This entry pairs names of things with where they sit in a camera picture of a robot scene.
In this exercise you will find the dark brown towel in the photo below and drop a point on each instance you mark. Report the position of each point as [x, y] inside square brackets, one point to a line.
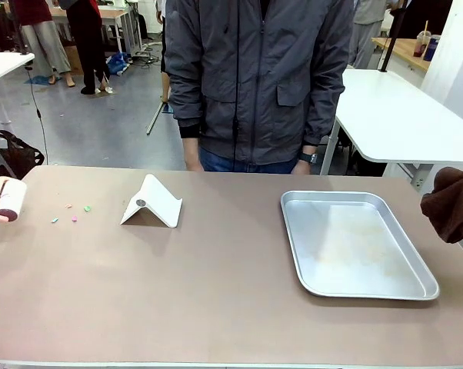
[450, 207]

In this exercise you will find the person's left forearm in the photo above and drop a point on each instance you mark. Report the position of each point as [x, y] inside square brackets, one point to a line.
[324, 115]

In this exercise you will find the person's right forearm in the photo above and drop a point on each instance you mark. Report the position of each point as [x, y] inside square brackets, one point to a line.
[187, 111]

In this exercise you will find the person's left hand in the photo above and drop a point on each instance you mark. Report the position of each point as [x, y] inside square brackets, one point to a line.
[302, 169]

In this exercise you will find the person's right hand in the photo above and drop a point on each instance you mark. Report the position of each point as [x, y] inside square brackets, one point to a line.
[193, 153]

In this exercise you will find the white table with metal legs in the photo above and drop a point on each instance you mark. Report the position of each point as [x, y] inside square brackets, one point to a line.
[400, 123]

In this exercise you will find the silver metal baking tray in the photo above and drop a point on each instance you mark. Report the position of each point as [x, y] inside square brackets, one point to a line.
[354, 246]

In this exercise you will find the wooden top workbench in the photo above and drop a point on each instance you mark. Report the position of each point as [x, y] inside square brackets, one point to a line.
[408, 54]

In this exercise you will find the plastic cup with red drink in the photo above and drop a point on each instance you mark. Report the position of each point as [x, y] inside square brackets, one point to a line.
[422, 44]

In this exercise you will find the black metal pole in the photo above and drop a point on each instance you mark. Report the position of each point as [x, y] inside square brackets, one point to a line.
[389, 42]

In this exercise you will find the black wristwatch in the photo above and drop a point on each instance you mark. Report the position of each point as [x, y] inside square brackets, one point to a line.
[309, 158]

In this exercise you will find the bystander in grey clothes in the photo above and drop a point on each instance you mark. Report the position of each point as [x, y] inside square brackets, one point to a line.
[364, 34]

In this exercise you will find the person in grey jacket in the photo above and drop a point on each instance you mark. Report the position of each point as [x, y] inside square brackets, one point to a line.
[254, 77]

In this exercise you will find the blue jeans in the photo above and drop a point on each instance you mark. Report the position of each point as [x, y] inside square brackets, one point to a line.
[224, 164]

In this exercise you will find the white folded plastic stand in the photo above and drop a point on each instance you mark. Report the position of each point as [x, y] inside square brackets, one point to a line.
[158, 203]

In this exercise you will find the metal bar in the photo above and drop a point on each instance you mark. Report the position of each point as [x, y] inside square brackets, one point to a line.
[154, 118]

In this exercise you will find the blue plastic bag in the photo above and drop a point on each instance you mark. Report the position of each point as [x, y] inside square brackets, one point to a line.
[118, 63]

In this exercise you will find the wooden table with white legs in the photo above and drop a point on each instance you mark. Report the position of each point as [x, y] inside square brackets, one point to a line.
[116, 23]

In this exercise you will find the bystander in black trousers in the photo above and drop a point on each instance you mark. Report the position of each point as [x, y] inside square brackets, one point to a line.
[89, 46]

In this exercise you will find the brown cardboard box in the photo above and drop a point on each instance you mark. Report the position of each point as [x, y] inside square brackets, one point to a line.
[74, 61]

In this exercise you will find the bystander in grey trousers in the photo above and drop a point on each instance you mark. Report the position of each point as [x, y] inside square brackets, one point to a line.
[47, 42]

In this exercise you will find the black tote bag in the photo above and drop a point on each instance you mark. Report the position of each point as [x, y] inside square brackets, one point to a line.
[16, 155]

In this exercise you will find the small white table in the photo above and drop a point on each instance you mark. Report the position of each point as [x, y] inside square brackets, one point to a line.
[0, 63]

